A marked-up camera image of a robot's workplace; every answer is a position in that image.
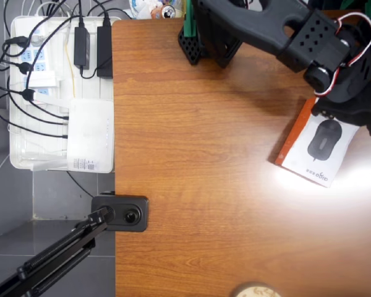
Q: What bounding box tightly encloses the white orange mouse box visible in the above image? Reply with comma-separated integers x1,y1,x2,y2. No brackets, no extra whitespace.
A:
274,95,359,189

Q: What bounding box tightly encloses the green table clamp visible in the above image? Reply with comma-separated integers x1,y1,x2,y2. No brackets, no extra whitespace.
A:
339,0,370,10
184,0,199,38

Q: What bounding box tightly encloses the round wooden coaster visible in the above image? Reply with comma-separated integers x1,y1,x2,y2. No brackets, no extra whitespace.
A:
233,280,281,297

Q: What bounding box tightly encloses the drink can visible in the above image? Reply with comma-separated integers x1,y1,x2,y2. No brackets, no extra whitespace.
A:
161,4,176,19

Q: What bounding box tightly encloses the white printed plastic bag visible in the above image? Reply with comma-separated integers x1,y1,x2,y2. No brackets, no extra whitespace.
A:
128,0,186,20

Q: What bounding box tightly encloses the black power adapter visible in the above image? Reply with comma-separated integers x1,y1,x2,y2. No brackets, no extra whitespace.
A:
96,26,114,79
73,27,91,71

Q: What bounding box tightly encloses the white router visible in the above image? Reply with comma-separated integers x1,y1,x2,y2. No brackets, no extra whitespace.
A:
20,92,115,174

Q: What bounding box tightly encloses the white charger plug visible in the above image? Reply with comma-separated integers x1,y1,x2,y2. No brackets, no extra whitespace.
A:
27,71,58,90

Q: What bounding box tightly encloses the white power strip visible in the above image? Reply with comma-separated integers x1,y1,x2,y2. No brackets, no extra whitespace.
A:
14,20,58,103

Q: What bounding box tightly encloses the black stand base with post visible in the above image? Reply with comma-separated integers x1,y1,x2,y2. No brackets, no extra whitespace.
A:
91,193,150,233

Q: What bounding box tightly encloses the white plastic cable tray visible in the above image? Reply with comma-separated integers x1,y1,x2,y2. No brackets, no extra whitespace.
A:
9,15,116,173

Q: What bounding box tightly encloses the thin yellow cable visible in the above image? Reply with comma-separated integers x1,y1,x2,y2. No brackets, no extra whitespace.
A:
64,40,77,98

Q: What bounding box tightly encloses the black floor cable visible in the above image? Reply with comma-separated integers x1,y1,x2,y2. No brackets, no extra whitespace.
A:
66,171,94,199

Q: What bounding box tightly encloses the black router cable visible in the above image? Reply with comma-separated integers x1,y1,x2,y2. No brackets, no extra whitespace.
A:
6,74,69,126
27,98,69,121
0,92,69,139

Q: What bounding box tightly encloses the white cable bunch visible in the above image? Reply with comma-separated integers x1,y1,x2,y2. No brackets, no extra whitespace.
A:
20,0,70,18

